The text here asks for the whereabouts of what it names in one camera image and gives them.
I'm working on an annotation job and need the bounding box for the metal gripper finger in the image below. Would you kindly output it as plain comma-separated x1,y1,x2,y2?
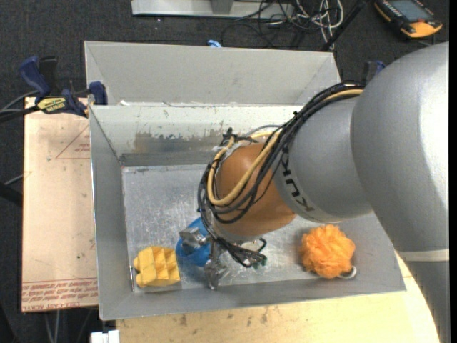
204,257,230,292
179,226,210,254

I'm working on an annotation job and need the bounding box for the blue plastic cup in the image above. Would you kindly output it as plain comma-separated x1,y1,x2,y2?
175,217,213,282

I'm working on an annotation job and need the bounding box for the yellow ridged toy block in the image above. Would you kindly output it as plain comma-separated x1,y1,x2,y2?
132,245,181,289

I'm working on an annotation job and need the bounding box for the grey metal bin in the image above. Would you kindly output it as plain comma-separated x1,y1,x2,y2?
84,40,408,322

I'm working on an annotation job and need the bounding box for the orange mesh bath sponge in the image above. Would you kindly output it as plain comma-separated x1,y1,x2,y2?
298,224,358,280

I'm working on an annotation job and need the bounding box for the brown cardboard board red print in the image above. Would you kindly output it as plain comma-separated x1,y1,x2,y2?
21,96,99,314

